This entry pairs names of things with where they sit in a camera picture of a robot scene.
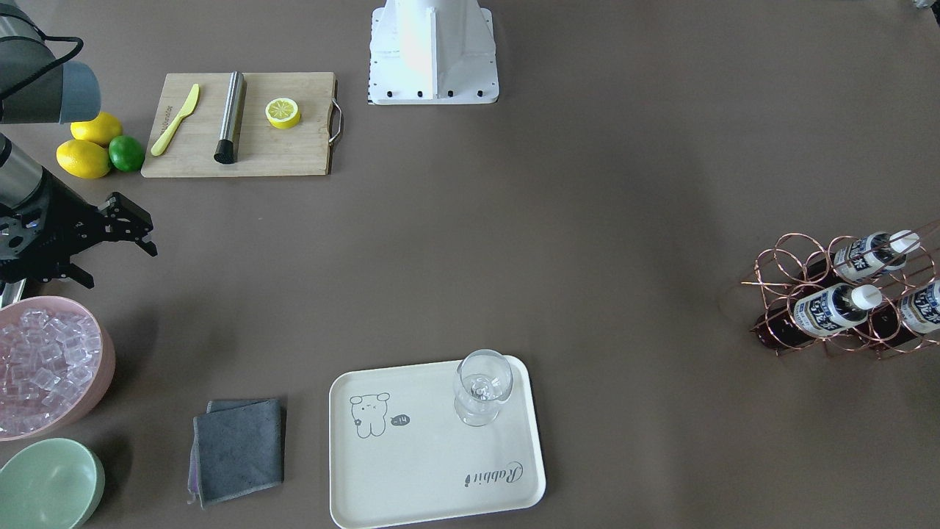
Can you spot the tea bottle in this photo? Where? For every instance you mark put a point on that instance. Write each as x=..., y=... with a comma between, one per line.
x=863, y=259
x=912, y=317
x=820, y=314

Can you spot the half lemon slice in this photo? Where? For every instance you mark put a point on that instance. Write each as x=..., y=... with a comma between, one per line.
x=283, y=113

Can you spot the yellow plastic knife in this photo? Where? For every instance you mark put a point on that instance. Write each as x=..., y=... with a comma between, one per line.
x=185, y=111

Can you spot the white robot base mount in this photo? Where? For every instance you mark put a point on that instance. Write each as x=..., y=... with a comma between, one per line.
x=432, y=53

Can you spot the grey folded cloth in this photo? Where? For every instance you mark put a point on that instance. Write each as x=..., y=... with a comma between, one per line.
x=237, y=449

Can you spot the clear wine glass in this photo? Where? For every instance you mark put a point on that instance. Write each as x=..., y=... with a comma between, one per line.
x=483, y=383

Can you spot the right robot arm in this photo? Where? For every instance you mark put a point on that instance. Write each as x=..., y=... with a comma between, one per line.
x=37, y=87

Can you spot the bamboo cutting board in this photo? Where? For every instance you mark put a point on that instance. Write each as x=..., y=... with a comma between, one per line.
x=262, y=150

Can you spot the steel muddler black tip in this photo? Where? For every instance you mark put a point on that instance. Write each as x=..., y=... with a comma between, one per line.
x=228, y=141

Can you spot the yellow lemon upper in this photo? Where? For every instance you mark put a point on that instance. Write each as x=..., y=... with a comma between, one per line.
x=100, y=130

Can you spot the green lime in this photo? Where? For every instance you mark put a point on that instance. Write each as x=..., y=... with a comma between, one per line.
x=126, y=154

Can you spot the yellow lemon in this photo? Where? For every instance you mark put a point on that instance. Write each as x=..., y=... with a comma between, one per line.
x=100, y=130
x=83, y=159

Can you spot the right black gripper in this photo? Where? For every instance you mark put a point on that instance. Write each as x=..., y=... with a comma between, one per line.
x=64, y=218

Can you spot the copper wire bottle basket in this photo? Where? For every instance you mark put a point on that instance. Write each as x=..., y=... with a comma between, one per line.
x=774, y=272

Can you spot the cream rabbit serving tray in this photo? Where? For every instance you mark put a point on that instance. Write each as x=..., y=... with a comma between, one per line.
x=399, y=453

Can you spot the green ceramic bowl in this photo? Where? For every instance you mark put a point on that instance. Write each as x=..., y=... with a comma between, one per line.
x=54, y=483

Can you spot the pink bowl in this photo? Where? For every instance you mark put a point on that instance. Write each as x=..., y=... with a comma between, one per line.
x=101, y=380

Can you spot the clear ice cubes pile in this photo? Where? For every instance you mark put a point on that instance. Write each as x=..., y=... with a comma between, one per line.
x=49, y=360

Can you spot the yellow lemon lower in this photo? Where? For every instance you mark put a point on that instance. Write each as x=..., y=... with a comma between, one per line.
x=83, y=159

